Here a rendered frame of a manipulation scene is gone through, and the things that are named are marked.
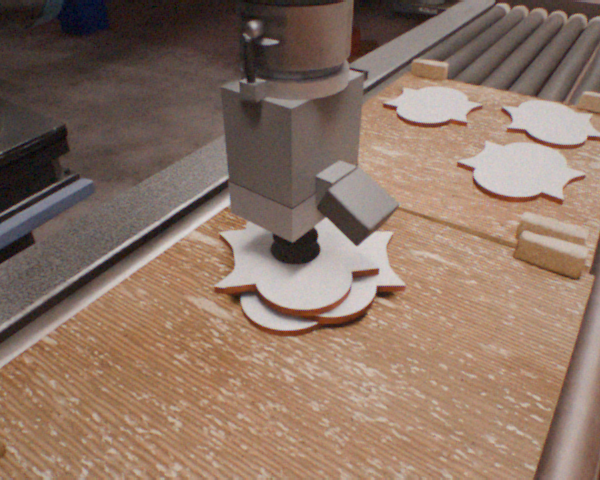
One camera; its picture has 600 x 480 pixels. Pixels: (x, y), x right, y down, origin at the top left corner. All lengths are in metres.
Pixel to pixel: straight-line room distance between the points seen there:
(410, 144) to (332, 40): 0.37
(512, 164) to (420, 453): 0.40
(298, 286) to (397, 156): 0.30
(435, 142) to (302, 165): 0.37
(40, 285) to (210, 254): 0.16
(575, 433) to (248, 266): 0.27
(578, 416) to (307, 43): 0.31
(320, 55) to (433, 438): 0.25
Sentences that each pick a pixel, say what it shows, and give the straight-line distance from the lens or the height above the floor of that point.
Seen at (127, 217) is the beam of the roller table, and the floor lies 0.92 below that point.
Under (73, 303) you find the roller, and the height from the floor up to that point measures 0.92.
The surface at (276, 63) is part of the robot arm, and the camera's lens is 0.34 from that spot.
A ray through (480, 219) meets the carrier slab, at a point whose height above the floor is 0.94.
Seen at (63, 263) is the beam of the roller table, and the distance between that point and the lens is 0.56.
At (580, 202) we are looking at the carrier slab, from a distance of 0.64.
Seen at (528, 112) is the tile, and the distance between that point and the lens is 0.83.
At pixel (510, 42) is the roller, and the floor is 0.92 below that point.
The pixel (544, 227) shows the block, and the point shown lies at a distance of 0.53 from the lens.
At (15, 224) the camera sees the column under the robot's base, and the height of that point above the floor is 0.87.
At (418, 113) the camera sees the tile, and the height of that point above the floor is 0.94.
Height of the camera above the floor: 1.24
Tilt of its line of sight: 36 degrees down
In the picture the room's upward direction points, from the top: straight up
